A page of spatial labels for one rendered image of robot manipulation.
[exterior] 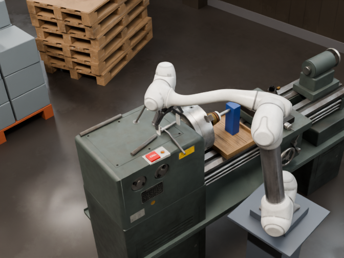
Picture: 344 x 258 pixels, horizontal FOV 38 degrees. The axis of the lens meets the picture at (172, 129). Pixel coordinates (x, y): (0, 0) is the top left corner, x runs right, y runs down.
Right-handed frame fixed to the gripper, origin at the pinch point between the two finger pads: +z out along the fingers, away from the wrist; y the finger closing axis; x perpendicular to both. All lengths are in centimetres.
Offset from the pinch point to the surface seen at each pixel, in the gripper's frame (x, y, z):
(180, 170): -14.0, -2.6, 21.2
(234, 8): 275, 307, 122
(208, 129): -1.7, 27.7, 14.3
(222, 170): -2, 41, 56
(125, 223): -14, -42, 38
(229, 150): -2, 46, 42
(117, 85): 228, 93, 130
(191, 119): 5.5, 20.6, 7.7
